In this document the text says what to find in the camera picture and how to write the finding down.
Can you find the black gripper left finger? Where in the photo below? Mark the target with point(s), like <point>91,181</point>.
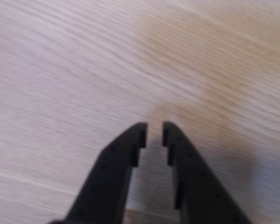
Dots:
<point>107,186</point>

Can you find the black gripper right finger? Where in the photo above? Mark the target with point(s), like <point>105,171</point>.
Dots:
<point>198,193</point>

